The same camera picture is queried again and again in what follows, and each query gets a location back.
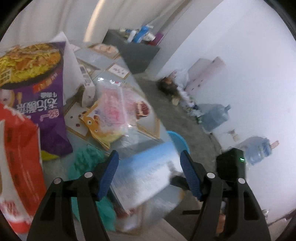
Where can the yellow cartoon snack wrapper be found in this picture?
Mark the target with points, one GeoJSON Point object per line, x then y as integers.
{"type": "Point", "coordinates": [106, 123]}

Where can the pink white board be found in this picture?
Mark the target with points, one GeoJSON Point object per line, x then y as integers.
{"type": "Point", "coordinates": [201, 72]}

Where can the trash pile by wall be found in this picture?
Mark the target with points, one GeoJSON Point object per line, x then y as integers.
{"type": "Point", "coordinates": [174, 86]}

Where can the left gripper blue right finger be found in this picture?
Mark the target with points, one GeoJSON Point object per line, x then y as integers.
{"type": "Point", "coordinates": [225, 215]}

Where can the blue white bottle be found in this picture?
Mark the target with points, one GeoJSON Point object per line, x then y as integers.
{"type": "Point", "coordinates": [140, 34]}

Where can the teal green cloth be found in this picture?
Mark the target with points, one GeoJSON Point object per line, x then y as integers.
{"type": "Point", "coordinates": [86, 159]}

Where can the grey cabinet box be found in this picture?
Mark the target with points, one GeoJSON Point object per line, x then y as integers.
{"type": "Point", "coordinates": [137, 56]}

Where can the white small carton box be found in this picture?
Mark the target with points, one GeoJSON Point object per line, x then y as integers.
{"type": "Point", "coordinates": [86, 92]}

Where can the red snack bag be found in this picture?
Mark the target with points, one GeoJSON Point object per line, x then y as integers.
{"type": "Point", "coordinates": [22, 180]}

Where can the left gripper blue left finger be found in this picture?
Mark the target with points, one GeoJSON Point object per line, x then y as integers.
{"type": "Point", "coordinates": [53, 219]}

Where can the white tissue paper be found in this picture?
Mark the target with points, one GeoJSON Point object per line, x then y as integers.
{"type": "Point", "coordinates": [72, 75]}

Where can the white small bottle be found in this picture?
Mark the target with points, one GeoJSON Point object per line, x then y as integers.
{"type": "Point", "coordinates": [131, 36]}

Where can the blue white paper packet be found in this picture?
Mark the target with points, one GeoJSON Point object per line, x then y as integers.
{"type": "Point", "coordinates": [143, 175]}

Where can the clear pink plastic wrapper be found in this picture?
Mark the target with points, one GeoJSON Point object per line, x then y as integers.
{"type": "Point", "coordinates": [133, 102]}

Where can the purple instant noodle bag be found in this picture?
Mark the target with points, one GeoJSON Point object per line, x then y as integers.
{"type": "Point", "coordinates": [32, 83]}

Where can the pomegranate pattern tablecloth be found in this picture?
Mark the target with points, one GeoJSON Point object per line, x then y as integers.
{"type": "Point", "coordinates": [148, 133]}

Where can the white curtain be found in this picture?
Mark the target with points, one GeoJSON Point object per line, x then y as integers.
{"type": "Point", "coordinates": [84, 21]}

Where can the magenta box on cabinet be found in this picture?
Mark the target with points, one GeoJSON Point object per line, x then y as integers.
{"type": "Point", "coordinates": [158, 37]}

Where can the large water jug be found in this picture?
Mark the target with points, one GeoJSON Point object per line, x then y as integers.
{"type": "Point", "coordinates": [256, 149]}
{"type": "Point", "coordinates": [213, 116]}

